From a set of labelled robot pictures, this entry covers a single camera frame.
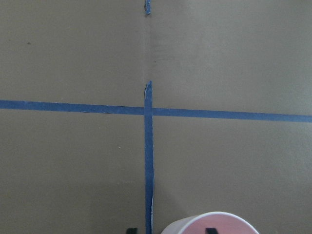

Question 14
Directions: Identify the pink paper cup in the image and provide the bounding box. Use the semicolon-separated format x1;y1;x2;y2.
162;212;258;234

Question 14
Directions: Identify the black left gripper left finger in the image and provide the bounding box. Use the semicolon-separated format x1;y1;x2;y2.
126;228;137;234

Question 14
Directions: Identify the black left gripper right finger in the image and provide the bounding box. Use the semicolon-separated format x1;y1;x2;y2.
205;228;217;234

